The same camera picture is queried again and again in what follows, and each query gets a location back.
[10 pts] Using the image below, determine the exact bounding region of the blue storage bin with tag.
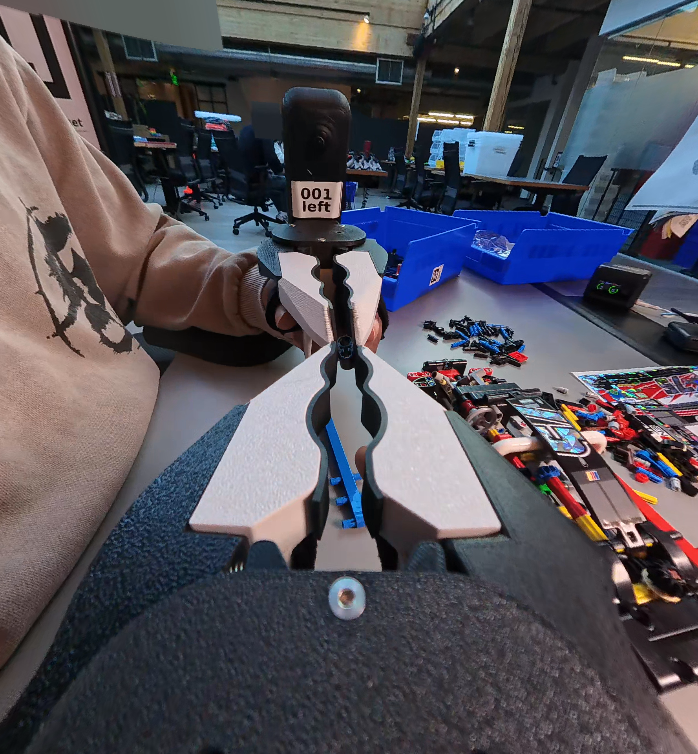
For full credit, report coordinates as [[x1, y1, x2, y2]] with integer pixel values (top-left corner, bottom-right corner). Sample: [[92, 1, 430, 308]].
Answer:
[[342, 206, 478, 312]]

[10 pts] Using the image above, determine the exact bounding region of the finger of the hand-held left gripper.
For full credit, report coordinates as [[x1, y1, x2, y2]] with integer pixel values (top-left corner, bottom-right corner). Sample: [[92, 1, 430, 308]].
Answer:
[[333, 250, 384, 350], [276, 251, 334, 350]]

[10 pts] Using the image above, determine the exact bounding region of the person's left hand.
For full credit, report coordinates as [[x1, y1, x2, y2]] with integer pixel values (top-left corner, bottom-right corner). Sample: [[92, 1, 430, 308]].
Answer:
[[274, 305, 386, 358]]

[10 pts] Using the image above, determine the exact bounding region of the wooden workbench with parts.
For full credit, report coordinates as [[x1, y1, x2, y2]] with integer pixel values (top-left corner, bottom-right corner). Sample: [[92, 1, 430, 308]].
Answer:
[[346, 152, 389, 179]]

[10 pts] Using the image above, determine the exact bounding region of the pile of black blue pins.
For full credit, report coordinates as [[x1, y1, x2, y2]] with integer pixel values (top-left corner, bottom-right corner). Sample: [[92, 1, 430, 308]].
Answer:
[[422, 316, 528, 368]]

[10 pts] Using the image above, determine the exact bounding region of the lego instruction booklet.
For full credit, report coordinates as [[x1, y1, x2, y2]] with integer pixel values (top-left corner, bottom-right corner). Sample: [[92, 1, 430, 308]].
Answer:
[[626, 79, 698, 216]]

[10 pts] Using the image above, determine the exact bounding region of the black mesh office chair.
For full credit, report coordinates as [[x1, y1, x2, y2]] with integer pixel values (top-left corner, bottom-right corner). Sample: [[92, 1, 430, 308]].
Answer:
[[552, 154, 608, 216]]

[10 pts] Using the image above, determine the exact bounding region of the white plastic storage box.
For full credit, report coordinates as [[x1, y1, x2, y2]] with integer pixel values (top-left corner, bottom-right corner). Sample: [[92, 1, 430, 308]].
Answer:
[[464, 131, 524, 176]]

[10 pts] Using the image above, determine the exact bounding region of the black device with green display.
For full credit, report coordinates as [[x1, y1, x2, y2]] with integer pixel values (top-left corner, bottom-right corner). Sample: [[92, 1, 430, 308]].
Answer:
[[583, 263, 653, 312]]

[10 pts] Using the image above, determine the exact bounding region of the black device with cable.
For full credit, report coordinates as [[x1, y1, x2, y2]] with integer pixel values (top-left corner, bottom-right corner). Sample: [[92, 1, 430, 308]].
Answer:
[[664, 309, 698, 358]]

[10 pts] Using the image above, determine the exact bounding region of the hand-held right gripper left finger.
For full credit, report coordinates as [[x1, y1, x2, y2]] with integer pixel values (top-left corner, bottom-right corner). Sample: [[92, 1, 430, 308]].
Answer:
[[189, 344, 342, 570]]

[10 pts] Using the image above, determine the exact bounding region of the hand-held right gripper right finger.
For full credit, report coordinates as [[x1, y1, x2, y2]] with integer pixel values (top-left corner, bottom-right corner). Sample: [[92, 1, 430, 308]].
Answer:
[[352, 346, 503, 571]]

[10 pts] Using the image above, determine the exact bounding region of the shiny sticker sheet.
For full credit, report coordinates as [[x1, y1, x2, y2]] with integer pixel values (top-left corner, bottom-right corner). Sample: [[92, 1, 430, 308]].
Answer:
[[573, 365, 698, 501]]

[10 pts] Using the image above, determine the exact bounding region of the clear bag of lego parts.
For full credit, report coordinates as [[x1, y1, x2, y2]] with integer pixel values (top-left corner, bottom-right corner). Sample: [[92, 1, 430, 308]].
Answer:
[[473, 230, 515, 259]]

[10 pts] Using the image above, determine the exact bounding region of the pile of mixed lego pieces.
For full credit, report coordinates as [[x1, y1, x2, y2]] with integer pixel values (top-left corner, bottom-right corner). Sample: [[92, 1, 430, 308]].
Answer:
[[558, 397, 698, 497]]

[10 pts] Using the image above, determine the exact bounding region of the long wooden desk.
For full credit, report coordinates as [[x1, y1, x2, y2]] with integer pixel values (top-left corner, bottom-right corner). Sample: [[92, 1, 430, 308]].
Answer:
[[431, 168, 589, 194]]

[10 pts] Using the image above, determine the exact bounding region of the row of black office chairs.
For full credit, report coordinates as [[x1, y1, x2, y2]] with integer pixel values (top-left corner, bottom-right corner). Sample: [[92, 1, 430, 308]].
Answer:
[[108, 115, 285, 236]]

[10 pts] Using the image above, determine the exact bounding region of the partly built lego car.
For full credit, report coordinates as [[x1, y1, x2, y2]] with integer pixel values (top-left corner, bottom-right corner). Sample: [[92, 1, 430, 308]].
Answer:
[[408, 358, 698, 693]]

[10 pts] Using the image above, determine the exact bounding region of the black framed marker sign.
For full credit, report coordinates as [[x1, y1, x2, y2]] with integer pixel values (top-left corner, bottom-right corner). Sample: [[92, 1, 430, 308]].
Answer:
[[0, 0, 101, 151]]

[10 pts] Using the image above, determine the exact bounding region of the long blue lego beam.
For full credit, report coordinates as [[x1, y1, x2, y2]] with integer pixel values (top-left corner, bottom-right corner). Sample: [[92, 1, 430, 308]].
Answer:
[[325, 419, 366, 529]]

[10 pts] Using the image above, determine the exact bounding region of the person's left forearm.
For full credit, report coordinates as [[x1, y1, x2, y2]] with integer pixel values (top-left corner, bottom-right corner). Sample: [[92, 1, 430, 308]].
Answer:
[[131, 211, 280, 340]]

